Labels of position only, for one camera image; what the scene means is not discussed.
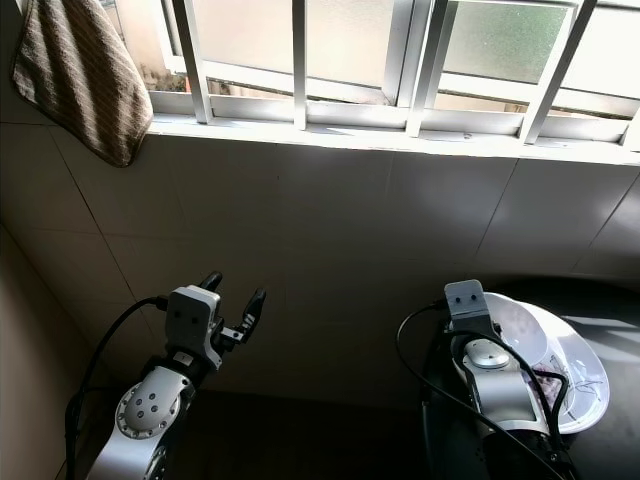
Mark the white floral plate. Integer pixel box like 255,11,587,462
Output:
485,291,611,436

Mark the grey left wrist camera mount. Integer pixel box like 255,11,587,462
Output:
164,285,224,367

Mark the white frosted glass window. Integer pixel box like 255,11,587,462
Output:
105,0,640,167

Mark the white window bar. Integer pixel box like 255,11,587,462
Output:
520,0,604,144
291,0,309,131
170,0,213,125
405,0,457,138

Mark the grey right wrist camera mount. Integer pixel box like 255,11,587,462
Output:
445,279,499,337

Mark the brown striped towel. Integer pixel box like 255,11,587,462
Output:
12,0,155,168

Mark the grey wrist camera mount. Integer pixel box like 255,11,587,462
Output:
445,279,499,337
164,285,224,367

